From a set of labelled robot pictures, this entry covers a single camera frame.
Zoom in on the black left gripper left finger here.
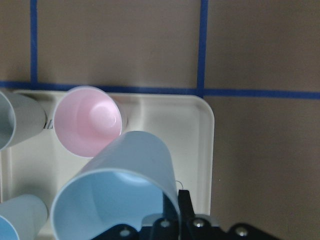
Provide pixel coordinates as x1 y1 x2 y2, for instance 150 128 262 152
162 193 179 227

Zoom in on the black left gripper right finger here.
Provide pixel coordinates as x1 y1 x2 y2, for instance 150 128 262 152
178 189 195 223

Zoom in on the light blue plastic cup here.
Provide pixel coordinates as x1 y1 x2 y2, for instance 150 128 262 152
50 131 180 240

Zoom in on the pink plastic cup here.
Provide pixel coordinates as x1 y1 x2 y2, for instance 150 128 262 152
53 86 128 158

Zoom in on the grey plastic cup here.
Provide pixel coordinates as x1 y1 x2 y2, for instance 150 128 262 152
0 90 47 150

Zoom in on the cream rabbit print tray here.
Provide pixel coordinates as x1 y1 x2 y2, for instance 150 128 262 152
0 89 215 237

